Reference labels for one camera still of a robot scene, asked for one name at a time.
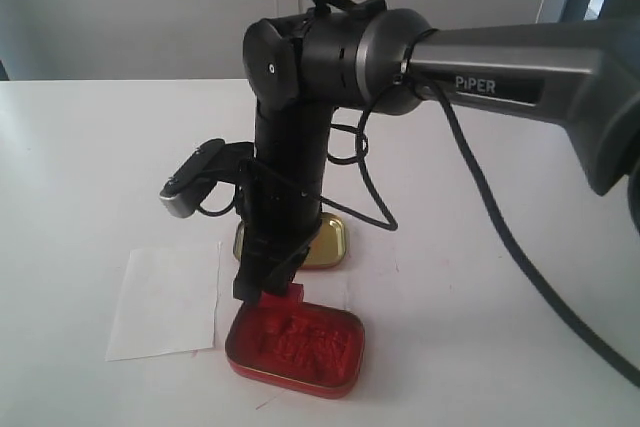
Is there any red stamp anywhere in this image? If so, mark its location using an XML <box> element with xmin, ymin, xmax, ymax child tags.
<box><xmin>258</xmin><ymin>283</ymin><xmax>304</xmax><ymax>308</ymax></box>

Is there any white paper sheet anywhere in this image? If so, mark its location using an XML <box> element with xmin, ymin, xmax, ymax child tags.
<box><xmin>105</xmin><ymin>242</ymin><xmax>222</xmax><ymax>362</ymax></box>

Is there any red ink pad tin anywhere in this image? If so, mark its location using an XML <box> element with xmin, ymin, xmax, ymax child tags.
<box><xmin>225</xmin><ymin>302</ymin><xmax>365</xmax><ymax>398</ymax></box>

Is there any gold tin lid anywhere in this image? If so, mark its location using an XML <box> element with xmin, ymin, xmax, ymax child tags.
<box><xmin>233</xmin><ymin>211</ymin><xmax>353</xmax><ymax>273</ymax></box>

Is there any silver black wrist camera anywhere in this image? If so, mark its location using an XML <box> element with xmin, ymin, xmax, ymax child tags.
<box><xmin>159</xmin><ymin>138</ymin><xmax>254</xmax><ymax>219</ymax></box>

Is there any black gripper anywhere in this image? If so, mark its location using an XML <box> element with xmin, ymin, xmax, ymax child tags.
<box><xmin>233</xmin><ymin>103</ymin><xmax>334</xmax><ymax>304</ymax></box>

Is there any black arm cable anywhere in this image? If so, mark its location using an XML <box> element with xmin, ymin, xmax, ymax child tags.
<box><xmin>197</xmin><ymin>0</ymin><xmax>640</xmax><ymax>388</ymax></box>

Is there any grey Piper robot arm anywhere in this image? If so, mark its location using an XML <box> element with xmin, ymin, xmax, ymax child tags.
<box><xmin>233</xmin><ymin>9</ymin><xmax>639</xmax><ymax>303</ymax></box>

